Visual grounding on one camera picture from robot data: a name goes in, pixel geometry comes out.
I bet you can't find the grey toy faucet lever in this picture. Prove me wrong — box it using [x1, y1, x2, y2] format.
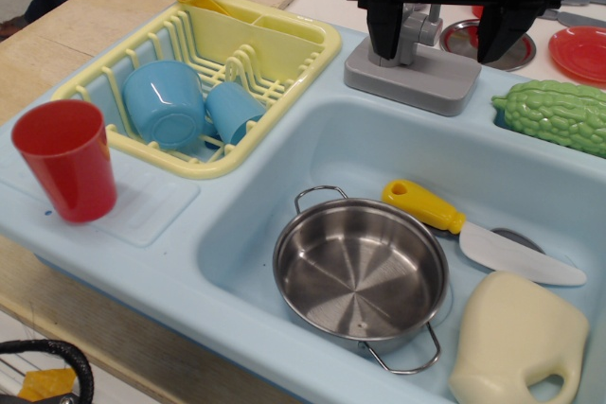
[344, 4, 481, 116]

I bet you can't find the grey plastic utensil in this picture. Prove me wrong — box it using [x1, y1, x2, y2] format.
[540, 0, 605, 28]

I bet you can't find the red plastic plate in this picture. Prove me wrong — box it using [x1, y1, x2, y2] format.
[548, 26, 605, 84]

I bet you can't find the green toy bitter gourd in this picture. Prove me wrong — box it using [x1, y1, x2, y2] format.
[491, 80, 605, 158]

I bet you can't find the small blue plastic cup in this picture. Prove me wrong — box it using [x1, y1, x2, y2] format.
[205, 81, 265, 146]

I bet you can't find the light blue toy sink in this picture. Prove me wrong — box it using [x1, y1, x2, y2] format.
[1, 29, 605, 403]

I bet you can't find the stainless steel pot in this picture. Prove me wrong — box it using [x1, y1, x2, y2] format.
[273, 186, 450, 376]

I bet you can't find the yellow dish drying rack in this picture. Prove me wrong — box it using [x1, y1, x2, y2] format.
[51, 0, 341, 180]

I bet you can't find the large blue plastic cup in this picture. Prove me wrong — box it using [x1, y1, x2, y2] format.
[122, 61, 205, 149]

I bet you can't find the cream plastic jug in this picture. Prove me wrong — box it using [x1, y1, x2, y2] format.
[449, 272, 590, 403]

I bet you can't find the red plastic cup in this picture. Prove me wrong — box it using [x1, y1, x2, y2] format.
[11, 99, 117, 223]

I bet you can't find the yellow tape piece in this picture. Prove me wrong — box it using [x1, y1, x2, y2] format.
[17, 368, 77, 402]

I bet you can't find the yellow handled toy knife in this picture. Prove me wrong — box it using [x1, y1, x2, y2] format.
[382, 180, 587, 287]

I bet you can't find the black curved cable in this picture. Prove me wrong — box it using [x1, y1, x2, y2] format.
[0, 339, 95, 404]

